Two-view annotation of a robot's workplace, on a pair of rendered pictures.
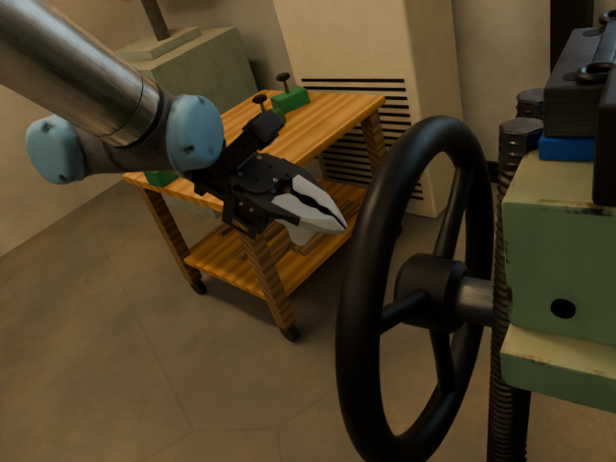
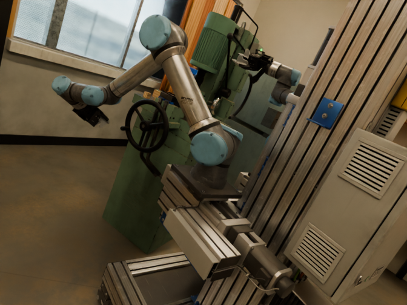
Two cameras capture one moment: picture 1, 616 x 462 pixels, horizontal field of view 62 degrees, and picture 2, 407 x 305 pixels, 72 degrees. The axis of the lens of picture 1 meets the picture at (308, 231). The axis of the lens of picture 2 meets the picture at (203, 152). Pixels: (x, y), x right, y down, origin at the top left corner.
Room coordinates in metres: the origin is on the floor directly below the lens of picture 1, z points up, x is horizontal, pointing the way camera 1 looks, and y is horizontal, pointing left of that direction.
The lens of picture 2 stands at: (0.44, 1.41, 1.21)
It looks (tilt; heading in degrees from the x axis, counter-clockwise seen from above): 16 degrees down; 252
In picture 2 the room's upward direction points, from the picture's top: 24 degrees clockwise
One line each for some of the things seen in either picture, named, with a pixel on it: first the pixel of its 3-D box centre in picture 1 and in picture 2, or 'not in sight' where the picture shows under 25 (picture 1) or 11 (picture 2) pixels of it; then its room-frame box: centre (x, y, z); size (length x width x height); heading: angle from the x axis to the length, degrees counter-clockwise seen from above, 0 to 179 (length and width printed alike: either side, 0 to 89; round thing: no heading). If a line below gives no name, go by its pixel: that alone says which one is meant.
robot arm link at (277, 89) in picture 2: not in sight; (280, 94); (-0.24, 0.10, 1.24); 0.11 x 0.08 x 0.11; 94
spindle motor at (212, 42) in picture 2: not in sight; (212, 44); (0.09, -0.34, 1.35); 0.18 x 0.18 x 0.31
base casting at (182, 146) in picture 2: not in sight; (186, 134); (0.01, -0.43, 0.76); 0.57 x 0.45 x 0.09; 49
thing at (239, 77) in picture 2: not in sight; (238, 79); (-0.17, -0.40, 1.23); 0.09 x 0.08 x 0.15; 49
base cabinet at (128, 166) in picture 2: not in sight; (165, 183); (0.01, -0.43, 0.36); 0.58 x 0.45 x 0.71; 49
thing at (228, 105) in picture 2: not in sight; (224, 108); (-0.15, -0.37, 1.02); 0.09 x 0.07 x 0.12; 139
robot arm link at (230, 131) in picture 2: not in sight; (223, 142); (0.06, 0.42, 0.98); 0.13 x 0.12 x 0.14; 57
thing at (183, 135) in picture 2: not in sight; (175, 124); (0.13, -0.29, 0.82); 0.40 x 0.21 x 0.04; 139
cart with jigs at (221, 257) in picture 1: (270, 192); not in sight; (1.51, 0.08, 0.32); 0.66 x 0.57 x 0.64; 128
